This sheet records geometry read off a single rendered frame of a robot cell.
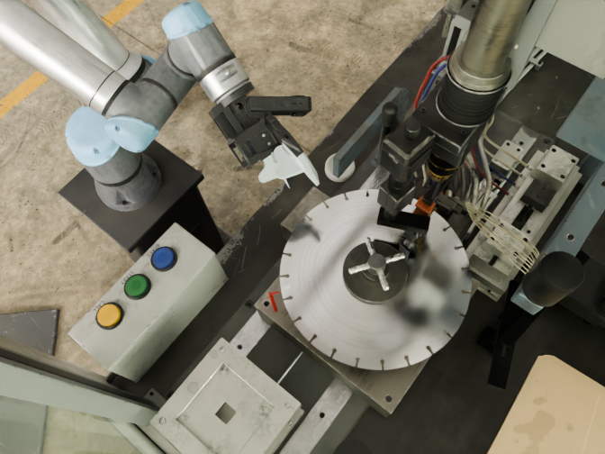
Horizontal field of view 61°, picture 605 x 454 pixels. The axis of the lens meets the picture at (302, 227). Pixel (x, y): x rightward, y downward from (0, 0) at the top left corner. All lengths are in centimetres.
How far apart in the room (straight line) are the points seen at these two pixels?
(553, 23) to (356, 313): 51
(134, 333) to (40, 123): 171
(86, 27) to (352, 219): 61
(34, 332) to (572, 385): 170
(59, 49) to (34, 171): 154
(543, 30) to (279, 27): 205
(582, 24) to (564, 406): 74
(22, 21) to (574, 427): 117
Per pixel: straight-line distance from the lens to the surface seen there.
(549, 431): 112
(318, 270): 90
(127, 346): 98
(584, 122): 73
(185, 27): 87
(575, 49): 64
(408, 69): 142
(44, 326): 209
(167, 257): 100
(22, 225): 232
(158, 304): 98
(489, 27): 60
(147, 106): 91
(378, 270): 85
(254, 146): 85
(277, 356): 106
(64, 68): 92
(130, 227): 124
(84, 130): 112
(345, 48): 250
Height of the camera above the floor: 179
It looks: 65 degrees down
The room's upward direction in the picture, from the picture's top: 6 degrees counter-clockwise
